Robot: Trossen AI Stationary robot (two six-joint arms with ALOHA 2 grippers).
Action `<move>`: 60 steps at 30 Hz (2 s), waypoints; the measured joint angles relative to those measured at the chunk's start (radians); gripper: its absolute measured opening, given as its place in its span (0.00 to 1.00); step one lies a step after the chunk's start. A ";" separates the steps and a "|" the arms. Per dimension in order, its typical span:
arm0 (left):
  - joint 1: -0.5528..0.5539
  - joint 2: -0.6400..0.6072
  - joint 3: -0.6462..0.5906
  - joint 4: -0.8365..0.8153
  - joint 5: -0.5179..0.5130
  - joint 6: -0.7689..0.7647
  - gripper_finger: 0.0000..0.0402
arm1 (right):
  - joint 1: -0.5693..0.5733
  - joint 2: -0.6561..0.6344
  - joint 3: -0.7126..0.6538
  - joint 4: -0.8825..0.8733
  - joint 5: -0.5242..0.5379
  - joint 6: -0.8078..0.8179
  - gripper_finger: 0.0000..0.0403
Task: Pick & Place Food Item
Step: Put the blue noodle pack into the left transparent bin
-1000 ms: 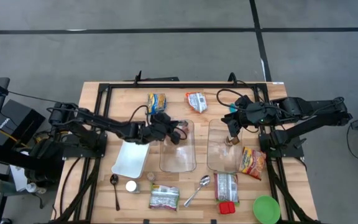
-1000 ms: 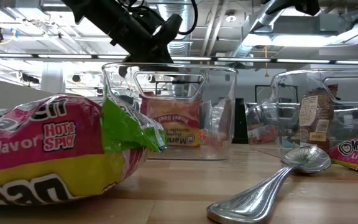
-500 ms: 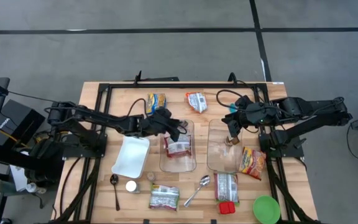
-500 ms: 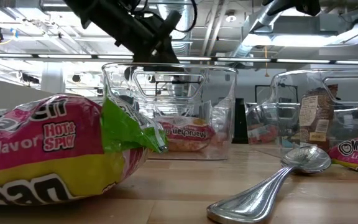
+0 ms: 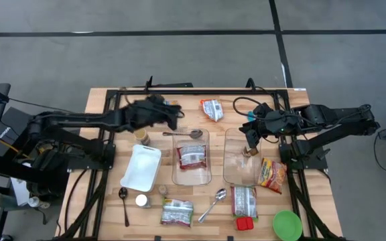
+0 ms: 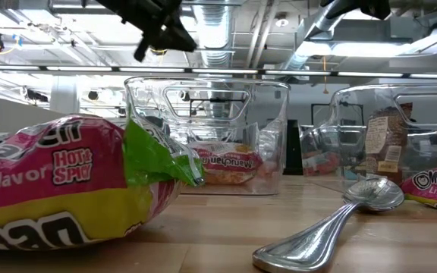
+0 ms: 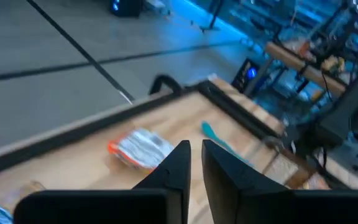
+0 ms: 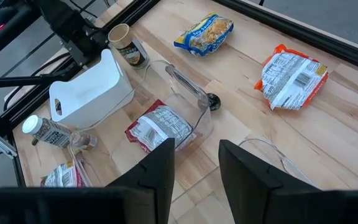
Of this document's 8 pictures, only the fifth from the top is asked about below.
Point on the white lid jar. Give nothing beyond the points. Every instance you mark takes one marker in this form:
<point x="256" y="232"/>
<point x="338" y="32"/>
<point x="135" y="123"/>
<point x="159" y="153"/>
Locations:
<point x="141" y="200"/>

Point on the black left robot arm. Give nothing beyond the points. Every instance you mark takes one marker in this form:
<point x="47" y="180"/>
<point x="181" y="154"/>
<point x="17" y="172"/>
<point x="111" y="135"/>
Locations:
<point x="79" y="118"/>

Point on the red green white packet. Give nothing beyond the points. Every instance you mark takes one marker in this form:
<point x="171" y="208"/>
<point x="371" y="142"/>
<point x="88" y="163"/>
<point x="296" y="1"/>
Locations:
<point x="244" y="201"/>

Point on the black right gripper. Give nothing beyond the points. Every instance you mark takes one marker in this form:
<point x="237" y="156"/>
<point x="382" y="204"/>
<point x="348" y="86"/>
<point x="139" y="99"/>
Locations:
<point x="273" y="122"/>

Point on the black bulky equipment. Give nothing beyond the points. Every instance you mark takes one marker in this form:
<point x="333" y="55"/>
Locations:
<point x="50" y="184"/>

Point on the white paper sheet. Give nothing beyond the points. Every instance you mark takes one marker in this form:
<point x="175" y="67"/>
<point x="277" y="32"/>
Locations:
<point x="20" y="190"/>

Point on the green white purple packet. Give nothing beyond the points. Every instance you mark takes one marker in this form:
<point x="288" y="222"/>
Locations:
<point x="177" y="212"/>

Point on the red square lid container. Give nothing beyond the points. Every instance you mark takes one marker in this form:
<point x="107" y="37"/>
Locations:
<point x="245" y="223"/>

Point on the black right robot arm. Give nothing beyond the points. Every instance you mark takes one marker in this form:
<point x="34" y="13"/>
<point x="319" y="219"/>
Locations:
<point x="340" y="115"/>

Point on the grey metal spoon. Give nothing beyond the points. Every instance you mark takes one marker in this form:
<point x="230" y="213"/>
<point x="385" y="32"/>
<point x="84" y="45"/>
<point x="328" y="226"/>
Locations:
<point x="196" y="134"/>

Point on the dark metal spoon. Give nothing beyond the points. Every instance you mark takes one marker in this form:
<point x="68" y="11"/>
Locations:
<point x="123" y="192"/>

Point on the orange white snack packet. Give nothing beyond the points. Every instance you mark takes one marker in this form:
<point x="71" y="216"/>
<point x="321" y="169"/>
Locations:
<point x="213" y="109"/>

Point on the jar with tan lid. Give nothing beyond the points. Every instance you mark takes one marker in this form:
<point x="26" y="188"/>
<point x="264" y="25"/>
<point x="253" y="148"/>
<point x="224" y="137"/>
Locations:
<point x="141" y="135"/>

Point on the black cardboard box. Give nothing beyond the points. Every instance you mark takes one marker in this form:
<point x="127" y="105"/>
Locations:
<point x="15" y="129"/>

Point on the olive fabric bundle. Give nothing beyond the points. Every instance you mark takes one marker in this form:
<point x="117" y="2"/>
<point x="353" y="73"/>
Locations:
<point x="5" y="200"/>

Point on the black camera bracket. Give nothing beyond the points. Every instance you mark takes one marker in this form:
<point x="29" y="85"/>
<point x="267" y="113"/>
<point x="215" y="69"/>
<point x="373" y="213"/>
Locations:
<point x="149" y="83"/>

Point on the white rectangular tray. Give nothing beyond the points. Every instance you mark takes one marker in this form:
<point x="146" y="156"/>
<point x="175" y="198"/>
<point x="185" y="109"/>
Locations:
<point x="141" y="169"/>

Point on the small brown lid jar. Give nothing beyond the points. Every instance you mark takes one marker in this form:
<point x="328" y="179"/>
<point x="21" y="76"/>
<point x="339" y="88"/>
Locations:
<point x="162" y="190"/>

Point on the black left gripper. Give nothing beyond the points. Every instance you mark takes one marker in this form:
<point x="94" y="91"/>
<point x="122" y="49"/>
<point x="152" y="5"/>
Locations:
<point x="146" y="114"/>

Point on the clear plastic bin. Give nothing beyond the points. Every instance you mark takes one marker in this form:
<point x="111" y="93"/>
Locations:
<point x="193" y="177"/>
<point x="236" y="170"/>

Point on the yellow red noodle packet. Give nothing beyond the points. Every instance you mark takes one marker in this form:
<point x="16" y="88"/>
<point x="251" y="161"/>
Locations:
<point x="273" y="174"/>

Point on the shiny silver spoon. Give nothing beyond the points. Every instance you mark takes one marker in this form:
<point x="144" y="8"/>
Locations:
<point x="220" y="194"/>

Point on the black frame clamp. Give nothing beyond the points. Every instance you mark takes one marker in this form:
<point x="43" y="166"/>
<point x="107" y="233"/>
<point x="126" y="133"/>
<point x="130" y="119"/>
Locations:
<point x="250" y="83"/>

